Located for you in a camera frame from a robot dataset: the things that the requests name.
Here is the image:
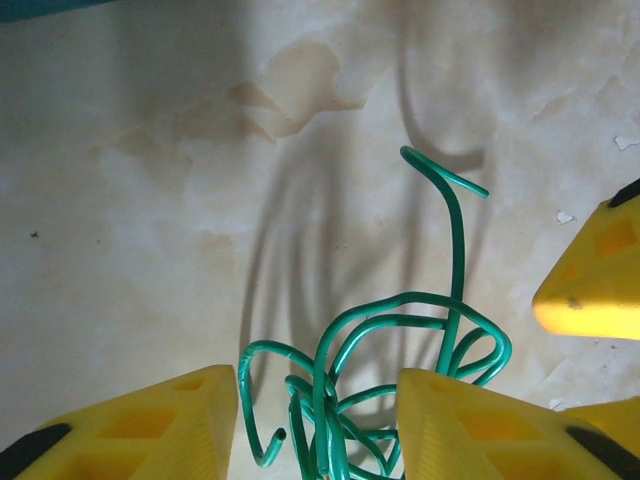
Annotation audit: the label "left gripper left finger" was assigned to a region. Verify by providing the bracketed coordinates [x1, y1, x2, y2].
[0, 364, 236, 480]

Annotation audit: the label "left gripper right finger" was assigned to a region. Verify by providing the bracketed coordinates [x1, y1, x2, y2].
[397, 368, 640, 480]

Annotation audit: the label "green cable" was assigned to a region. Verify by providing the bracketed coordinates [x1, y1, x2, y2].
[238, 145, 514, 480]

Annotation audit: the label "teal plastic bin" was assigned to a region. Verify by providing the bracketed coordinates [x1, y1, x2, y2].
[0, 0, 117, 24]

